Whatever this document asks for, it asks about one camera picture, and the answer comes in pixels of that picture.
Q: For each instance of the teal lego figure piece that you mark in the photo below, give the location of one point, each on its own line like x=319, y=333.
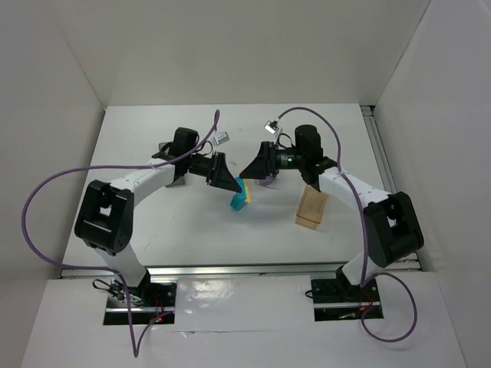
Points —
x=239, y=201

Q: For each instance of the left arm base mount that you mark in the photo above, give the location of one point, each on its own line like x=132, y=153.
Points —
x=160, y=305

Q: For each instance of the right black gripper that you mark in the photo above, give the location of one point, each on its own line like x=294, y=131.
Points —
x=271, y=159

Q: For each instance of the aluminium rail front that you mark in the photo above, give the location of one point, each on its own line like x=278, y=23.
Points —
x=244, y=269

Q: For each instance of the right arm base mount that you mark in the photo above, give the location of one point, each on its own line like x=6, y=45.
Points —
x=330, y=303

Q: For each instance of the teal lego brick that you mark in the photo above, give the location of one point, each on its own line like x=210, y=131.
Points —
x=244, y=192

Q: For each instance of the orange tinted plastic container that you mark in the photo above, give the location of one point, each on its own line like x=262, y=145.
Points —
x=311, y=208

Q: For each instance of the aluminium rail right side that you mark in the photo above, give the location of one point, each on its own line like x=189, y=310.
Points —
x=411, y=262

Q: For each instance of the clear plastic container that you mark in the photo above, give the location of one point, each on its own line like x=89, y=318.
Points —
x=269, y=182

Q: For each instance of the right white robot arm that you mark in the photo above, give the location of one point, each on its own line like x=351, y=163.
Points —
x=390, y=228

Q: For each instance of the aluminium rail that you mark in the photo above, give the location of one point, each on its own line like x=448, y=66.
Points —
x=411, y=262
x=244, y=269

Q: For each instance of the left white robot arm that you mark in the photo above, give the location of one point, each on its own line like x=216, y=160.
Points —
x=105, y=219

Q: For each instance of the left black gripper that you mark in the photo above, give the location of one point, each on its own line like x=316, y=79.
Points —
x=216, y=169

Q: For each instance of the yellow lego plate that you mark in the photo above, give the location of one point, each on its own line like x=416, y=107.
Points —
x=248, y=197

